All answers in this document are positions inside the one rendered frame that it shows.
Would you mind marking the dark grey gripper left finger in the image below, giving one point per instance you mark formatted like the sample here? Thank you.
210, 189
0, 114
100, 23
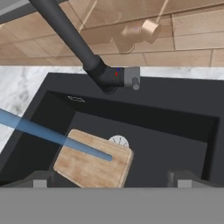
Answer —
40, 178

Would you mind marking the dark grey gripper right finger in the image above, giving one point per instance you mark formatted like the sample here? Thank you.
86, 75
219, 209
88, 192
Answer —
186, 178

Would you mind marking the black sink basin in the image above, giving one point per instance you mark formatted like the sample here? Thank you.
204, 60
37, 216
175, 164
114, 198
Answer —
163, 134

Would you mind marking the wooden cutting board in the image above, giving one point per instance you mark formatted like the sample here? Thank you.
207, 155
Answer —
93, 163

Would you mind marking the silver sink drain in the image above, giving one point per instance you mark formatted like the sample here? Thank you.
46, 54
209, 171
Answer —
120, 141

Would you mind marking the black sink faucet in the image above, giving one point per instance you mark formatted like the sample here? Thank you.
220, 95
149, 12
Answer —
73, 40

